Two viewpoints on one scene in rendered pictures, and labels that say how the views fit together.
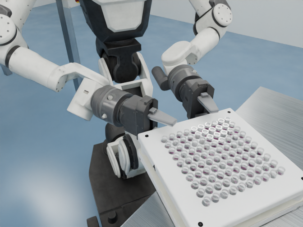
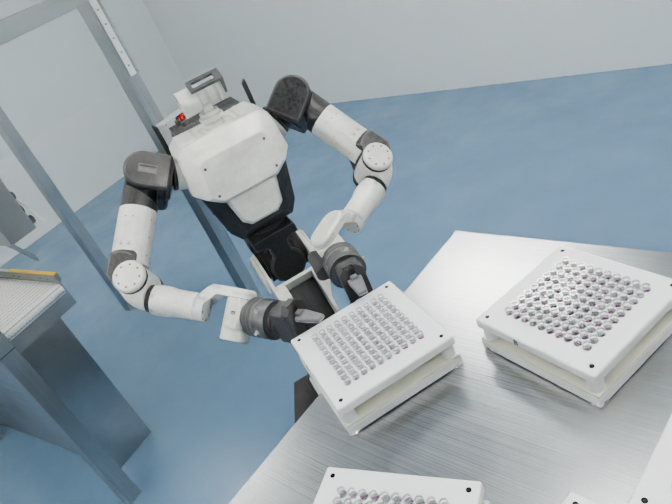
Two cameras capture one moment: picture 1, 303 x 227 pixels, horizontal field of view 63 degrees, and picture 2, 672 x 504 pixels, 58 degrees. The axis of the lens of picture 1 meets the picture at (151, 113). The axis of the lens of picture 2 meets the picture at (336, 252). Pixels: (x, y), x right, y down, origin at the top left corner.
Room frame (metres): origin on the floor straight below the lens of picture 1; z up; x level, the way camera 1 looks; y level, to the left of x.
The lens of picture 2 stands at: (-0.56, -0.32, 1.67)
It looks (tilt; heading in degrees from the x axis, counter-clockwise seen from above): 30 degrees down; 11
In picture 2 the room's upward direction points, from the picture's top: 24 degrees counter-clockwise
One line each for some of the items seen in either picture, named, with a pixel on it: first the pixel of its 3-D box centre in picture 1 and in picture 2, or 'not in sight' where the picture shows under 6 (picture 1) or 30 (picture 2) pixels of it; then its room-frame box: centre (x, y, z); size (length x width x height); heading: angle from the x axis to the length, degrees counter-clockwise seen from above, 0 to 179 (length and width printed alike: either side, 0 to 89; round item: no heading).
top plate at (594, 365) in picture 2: not in sight; (576, 305); (0.26, -0.51, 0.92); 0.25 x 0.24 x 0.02; 124
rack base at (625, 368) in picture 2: not in sight; (580, 326); (0.26, -0.51, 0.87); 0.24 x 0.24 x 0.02; 34
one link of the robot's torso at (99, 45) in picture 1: (115, 52); (270, 239); (1.00, 0.15, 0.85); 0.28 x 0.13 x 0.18; 23
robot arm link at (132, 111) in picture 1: (130, 113); (282, 321); (0.47, 0.05, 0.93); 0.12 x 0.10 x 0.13; 55
